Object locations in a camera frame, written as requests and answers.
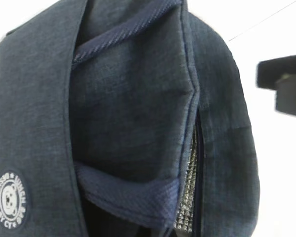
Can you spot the dark blue lunch bag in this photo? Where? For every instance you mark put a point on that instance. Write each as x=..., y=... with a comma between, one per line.
x=123, y=118

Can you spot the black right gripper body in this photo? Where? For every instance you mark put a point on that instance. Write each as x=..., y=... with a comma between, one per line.
x=279, y=74

